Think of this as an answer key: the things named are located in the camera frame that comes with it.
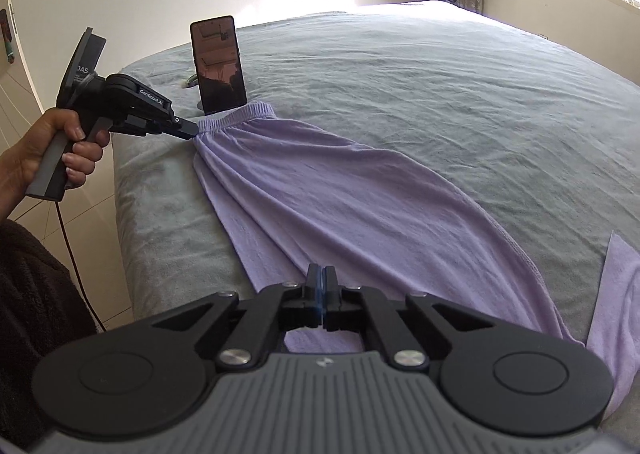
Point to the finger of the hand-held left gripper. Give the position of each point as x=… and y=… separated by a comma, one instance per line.
x=182, y=126

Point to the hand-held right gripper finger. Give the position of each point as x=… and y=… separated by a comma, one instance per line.
x=318, y=299
x=329, y=299

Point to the purple pants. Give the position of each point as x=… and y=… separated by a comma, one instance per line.
x=350, y=194

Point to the person's left forearm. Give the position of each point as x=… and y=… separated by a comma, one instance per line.
x=6, y=209

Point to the person's left hand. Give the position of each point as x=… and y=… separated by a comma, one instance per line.
x=25, y=153

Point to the phone stand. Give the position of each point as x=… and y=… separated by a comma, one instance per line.
x=190, y=80

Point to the black smartphone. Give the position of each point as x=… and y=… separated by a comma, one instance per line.
x=217, y=63

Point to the person's dark fleece clothing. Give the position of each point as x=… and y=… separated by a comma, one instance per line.
x=35, y=309

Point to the bed with grey sheet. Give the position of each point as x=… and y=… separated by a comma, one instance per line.
x=450, y=83

